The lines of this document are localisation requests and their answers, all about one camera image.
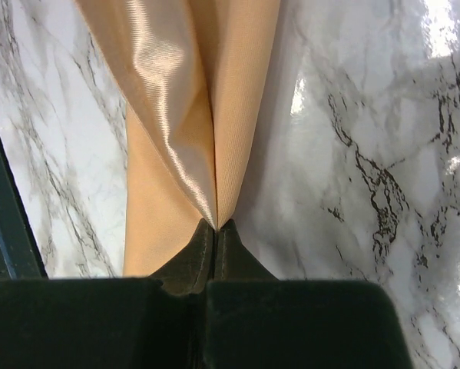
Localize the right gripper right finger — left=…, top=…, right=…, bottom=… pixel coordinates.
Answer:
left=203, top=221, right=412, bottom=368

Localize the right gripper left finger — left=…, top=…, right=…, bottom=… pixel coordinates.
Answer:
left=0, top=221, right=213, bottom=368

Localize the orange cloth napkin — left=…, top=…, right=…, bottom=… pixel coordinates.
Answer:
left=77, top=1, right=280, bottom=277

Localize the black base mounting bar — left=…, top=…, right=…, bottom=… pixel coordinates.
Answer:
left=0, top=138, right=47, bottom=280

